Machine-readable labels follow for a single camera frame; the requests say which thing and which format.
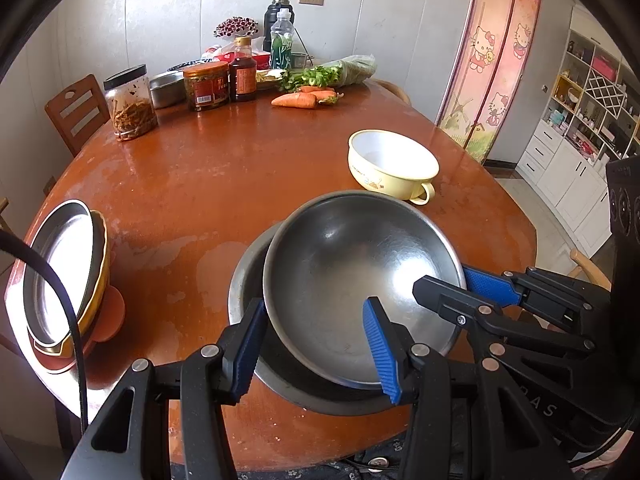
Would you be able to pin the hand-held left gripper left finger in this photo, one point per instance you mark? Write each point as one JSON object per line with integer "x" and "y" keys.
{"x": 247, "y": 350}

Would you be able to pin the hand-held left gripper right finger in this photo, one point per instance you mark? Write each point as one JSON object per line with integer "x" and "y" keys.
{"x": 382, "y": 355}

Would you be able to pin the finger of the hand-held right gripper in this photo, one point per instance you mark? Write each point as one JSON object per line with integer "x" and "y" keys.
{"x": 450, "y": 297}
{"x": 487, "y": 285}

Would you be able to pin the stainless steel bowl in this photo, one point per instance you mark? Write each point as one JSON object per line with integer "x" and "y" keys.
{"x": 340, "y": 270}
{"x": 247, "y": 280}

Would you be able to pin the orange plate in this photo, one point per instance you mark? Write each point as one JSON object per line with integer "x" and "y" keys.
{"x": 110, "y": 310}

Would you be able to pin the yellow shell-shaped plate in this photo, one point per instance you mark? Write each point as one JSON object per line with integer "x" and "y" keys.
{"x": 100, "y": 260}

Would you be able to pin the stainless steel plate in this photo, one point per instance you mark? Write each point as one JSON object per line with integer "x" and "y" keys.
{"x": 55, "y": 270}

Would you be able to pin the light wooden chair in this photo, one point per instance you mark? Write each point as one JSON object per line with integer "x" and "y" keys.
{"x": 585, "y": 266}

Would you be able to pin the dark patterned cloth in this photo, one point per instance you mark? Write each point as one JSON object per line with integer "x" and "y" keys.
{"x": 380, "y": 460}

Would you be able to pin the white cabinet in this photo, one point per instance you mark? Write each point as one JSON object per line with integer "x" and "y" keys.
{"x": 565, "y": 160}

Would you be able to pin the round back wooden chair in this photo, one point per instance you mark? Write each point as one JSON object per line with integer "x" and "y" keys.
{"x": 395, "y": 89}

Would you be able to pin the pink cartoon cat door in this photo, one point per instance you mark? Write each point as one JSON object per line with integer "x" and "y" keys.
{"x": 490, "y": 60}

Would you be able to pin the green vegetables in plastic bag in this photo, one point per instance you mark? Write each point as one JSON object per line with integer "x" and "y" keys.
{"x": 332, "y": 71}

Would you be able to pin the red label jar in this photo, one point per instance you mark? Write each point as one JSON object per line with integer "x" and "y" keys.
{"x": 206, "y": 86}

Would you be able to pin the clear jar with black lid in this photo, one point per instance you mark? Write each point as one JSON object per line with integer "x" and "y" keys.
{"x": 131, "y": 105}

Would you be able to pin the small steel basin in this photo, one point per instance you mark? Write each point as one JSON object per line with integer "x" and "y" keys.
{"x": 167, "y": 89}

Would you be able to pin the dark soy sauce bottle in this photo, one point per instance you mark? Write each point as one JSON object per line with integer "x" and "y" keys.
{"x": 243, "y": 72}

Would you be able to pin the slatted wooden chair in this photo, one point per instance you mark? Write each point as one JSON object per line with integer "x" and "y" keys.
{"x": 75, "y": 110}

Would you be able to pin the plastic snack bags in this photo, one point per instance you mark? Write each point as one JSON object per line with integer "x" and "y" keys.
{"x": 217, "y": 52}

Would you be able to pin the clear plastic bottle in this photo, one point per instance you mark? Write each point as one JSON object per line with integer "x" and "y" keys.
{"x": 281, "y": 45}

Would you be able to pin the red and white flower bouquet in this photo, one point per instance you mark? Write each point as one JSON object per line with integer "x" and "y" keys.
{"x": 235, "y": 27}

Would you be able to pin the black thermos flask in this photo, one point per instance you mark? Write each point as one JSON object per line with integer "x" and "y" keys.
{"x": 271, "y": 15}

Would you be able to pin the wall power outlet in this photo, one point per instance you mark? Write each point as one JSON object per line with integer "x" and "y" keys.
{"x": 48, "y": 183}

